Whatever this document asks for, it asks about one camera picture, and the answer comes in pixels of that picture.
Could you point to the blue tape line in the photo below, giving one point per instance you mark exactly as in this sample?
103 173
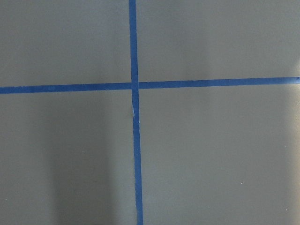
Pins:
70 88
133 47

